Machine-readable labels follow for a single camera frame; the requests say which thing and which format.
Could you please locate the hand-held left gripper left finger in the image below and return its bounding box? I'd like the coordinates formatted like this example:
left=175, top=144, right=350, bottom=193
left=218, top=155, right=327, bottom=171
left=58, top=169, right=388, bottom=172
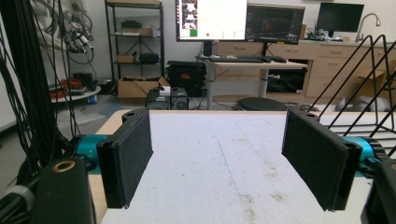
left=96, top=107, right=154, bottom=209

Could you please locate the black round stool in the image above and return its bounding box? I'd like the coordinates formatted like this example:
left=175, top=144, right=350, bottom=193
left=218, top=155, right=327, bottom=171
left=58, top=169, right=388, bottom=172
left=234, top=96, right=288, bottom=112

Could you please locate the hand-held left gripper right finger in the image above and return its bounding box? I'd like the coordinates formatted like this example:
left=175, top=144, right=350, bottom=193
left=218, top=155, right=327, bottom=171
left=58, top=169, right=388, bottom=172
left=281, top=107, right=363, bottom=212

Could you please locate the light wooden standing desk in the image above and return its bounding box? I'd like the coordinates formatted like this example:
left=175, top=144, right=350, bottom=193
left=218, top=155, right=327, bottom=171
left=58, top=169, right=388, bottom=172
left=195, top=59, right=309, bottom=110

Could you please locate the round white table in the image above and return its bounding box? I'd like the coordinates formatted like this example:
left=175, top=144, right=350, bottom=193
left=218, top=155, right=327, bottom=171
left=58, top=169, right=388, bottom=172
left=49, top=85, right=102, bottom=105

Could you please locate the silver faucet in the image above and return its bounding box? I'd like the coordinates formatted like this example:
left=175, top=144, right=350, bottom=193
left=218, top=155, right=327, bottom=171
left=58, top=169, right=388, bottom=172
left=355, top=12, right=382, bottom=43

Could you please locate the black wire rack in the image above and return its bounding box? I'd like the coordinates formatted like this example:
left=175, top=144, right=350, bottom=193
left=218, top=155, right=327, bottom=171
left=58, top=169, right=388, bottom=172
left=306, top=34, right=396, bottom=158

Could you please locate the open cardboard box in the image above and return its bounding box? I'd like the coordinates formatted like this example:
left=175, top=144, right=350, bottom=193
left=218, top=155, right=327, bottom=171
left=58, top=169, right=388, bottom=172
left=117, top=76, right=172, bottom=100

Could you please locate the white-screen computer monitor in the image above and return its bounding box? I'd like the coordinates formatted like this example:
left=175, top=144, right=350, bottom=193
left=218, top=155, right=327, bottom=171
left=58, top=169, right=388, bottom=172
left=175, top=0, right=249, bottom=43

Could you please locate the black metal shelving unit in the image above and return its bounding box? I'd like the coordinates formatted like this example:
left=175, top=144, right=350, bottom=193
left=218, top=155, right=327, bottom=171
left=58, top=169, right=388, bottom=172
left=105, top=0, right=166, bottom=82

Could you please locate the black monitor on counter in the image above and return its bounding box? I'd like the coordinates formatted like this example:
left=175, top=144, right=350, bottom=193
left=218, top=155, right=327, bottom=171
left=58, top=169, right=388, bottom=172
left=316, top=2, right=365, bottom=38

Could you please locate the dark-screen computer monitor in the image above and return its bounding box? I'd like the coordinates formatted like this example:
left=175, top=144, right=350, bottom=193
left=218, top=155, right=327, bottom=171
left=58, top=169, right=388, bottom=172
left=246, top=3, right=306, bottom=45

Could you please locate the black computer tower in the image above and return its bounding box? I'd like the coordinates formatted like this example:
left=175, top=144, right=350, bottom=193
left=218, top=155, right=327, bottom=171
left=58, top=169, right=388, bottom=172
left=145, top=87, right=190, bottom=110

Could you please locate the black keyboard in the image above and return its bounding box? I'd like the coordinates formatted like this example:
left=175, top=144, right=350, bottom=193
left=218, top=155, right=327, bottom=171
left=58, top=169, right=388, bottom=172
left=207, top=55, right=265, bottom=63

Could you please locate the bundle of black cables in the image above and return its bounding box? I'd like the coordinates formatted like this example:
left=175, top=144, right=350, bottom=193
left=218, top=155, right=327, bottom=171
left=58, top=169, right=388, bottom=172
left=0, top=0, right=78, bottom=188

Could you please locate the wooden drawer cabinet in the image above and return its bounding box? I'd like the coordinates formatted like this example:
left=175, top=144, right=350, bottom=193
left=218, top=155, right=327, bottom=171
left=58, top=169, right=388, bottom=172
left=214, top=40, right=396, bottom=101

